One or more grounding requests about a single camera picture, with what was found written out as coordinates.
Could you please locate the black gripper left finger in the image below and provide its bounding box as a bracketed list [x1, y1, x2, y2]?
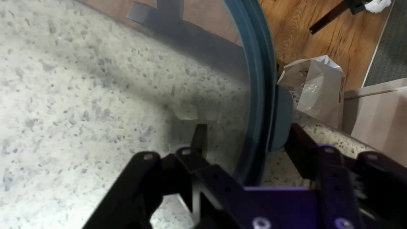
[84, 124, 252, 229]

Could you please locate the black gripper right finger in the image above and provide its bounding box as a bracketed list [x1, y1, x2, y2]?
[285, 123, 407, 229]

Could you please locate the blue rimmed glass lid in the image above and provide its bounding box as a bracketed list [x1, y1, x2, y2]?
[126, 0, 293, 184]

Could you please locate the white paper bag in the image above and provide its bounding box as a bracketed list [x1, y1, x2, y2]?
[278, 54, 345, 128]

